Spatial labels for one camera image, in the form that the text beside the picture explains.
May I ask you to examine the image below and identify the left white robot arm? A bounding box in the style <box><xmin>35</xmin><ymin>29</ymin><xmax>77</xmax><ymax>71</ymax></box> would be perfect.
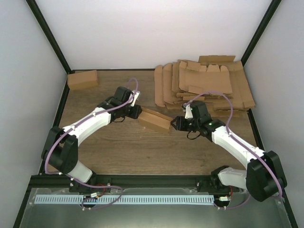
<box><xmin>41</xmin><ymin>86</ymin><xmax>142</xmax><ymax>192</ymax></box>

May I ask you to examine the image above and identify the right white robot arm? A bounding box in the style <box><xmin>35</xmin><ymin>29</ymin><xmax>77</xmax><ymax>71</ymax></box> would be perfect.
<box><xmin>171</xmin><ymin>101</ymin><xmax>287</xmax><ymax>202</ymax></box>

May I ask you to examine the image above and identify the folded brown cardboard box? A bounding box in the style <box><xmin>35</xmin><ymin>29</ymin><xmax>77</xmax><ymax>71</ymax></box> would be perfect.
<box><xmin>67</xmin><ymin>70</ymin><xmax>99</xmax><ymax>90</ymax></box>

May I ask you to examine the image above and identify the stack of flat cardboard boxes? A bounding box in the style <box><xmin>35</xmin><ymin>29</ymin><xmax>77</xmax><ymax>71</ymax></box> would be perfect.
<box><xmin>154</xmin><ymin>55</ymin><xmax>256</xmax><ymax>116</ymax></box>

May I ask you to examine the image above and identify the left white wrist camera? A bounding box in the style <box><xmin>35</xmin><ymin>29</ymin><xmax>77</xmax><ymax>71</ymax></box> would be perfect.
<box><xmin>130</xmin><ymin>90</ymin><xmax>141</xmax><ymax>106</ymax></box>

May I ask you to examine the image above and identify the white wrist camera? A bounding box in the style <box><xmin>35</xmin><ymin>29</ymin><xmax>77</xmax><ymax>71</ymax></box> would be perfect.
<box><xmin>183</xmin><ymin>103</ymin><xmax>193</xmax><ymax>119</ymax></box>
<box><xmin>130</xmin><ymin>90</ymin><xmax>141</xmax><ymax>106</ymax></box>

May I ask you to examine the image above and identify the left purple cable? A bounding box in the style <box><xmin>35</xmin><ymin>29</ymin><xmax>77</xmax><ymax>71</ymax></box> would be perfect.
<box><xmin>44</xmin><ymin>78</ymin><xmax>140</xmax><ymax>211</ymax></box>

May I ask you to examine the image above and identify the purple cable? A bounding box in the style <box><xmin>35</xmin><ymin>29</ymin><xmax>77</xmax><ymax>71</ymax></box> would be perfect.
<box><xmin>44</xmin><ymin>78</ymin><xmax>140</xmax><ymax>211</ymax></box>
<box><xmin>187</xmin><ymin>91</ymin><xmax>283</xmax><ymax>211</ymax></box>

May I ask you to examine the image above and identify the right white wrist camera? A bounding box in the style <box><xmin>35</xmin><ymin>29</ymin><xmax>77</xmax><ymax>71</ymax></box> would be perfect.
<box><xmin>183</xmin><ymin>103</ymin><xmax>193</xmax><ymax>119</ymax></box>

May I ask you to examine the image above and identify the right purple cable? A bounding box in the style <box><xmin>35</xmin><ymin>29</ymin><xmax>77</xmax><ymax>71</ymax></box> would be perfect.
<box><xmin>187</xmin><ymin>91</ymin><xmax>283</xmax><ymax>211</ymax></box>

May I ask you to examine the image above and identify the black aluminium frame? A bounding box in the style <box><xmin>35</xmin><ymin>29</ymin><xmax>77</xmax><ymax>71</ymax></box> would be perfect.
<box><xmin>14</xmin><ymin>0</ymin><xmax>299</xmax><ymax>228</ymax></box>

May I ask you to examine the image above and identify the light blue slotted cable duct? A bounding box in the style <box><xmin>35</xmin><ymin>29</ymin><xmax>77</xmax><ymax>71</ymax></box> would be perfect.
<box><xmin>34</xmin><ymin>194</ymin><xmax>214</xmax><ymax>205</ymax></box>

